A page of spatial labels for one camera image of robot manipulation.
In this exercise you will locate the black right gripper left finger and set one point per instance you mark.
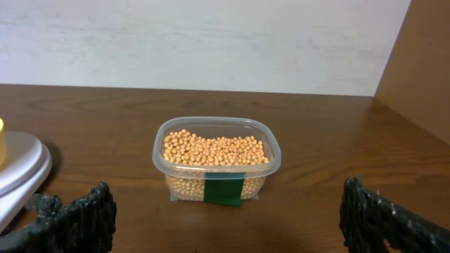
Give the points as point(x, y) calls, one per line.
point(84, 225)

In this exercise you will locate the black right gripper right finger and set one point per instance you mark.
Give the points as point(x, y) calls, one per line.
point(371, 223)

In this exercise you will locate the pale yellow bowl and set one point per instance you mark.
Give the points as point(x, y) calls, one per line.
point(3, 148)

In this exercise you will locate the white digital kitchen scale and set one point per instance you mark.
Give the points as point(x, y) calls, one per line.
point(28, 163)

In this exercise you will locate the soybeans pile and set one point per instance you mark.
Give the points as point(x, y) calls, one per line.
point(184, 148)

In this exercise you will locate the clear plastic container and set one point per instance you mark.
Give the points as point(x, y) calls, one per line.
point(213, 127)

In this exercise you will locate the green tape label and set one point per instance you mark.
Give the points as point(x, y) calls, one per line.
point(224, 188)

